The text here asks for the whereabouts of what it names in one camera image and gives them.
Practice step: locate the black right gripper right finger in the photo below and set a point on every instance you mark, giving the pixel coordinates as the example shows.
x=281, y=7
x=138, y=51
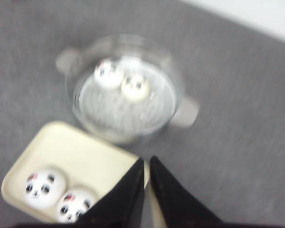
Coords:
x=179, y=208

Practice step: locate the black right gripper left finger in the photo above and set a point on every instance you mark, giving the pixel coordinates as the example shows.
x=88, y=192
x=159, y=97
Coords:
x=122, y=206

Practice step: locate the white panda bun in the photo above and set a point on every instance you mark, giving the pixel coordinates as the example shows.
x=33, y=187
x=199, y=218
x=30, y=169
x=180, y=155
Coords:
x=74, y=203
x=108, y=74
x=135, y=87
x=44, y=187

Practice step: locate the cream plastic tray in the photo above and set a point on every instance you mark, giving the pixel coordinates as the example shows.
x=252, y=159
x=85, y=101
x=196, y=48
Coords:
x=86, y=161

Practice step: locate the stainless steel steamer pot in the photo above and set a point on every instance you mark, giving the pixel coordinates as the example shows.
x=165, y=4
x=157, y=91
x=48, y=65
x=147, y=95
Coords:
x=107, y=113

